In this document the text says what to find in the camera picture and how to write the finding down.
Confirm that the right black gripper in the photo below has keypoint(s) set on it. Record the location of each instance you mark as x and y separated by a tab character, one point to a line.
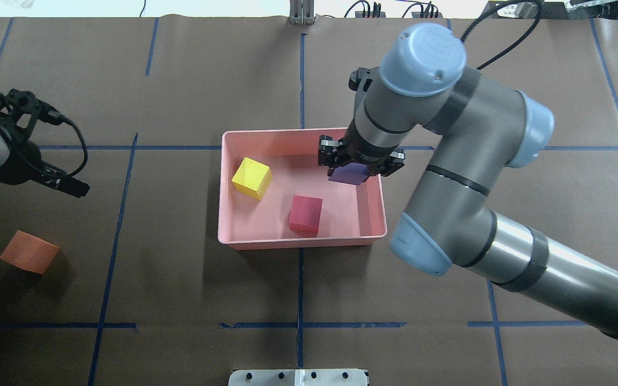
361	156

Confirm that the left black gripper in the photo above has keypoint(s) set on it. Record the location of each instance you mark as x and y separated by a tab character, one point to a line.
19	167

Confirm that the purple foam block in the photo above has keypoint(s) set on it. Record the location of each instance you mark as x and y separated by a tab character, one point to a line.
350	174

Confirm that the orange foam block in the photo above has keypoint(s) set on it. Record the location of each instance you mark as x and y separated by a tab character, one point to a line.
29	253

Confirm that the red foam block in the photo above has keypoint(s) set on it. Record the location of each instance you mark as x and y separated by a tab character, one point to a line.
305	214

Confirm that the yellow foam block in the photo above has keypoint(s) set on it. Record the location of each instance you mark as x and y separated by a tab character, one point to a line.
252	178

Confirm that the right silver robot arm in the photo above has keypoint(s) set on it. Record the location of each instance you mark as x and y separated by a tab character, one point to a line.
483	127

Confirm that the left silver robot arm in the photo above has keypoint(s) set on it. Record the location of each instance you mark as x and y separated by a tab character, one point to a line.
4	152

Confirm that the pink plastic bin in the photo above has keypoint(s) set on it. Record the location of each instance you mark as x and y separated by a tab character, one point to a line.
350	214

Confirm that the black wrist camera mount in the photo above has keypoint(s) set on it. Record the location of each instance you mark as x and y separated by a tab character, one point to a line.
361	78

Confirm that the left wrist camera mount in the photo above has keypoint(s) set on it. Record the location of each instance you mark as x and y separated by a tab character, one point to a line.
19	107

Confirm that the aluminium frame post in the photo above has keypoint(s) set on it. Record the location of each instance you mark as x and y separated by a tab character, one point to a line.
301	12

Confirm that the white pedestal post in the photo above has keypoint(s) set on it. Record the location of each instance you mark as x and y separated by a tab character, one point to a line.
326	376

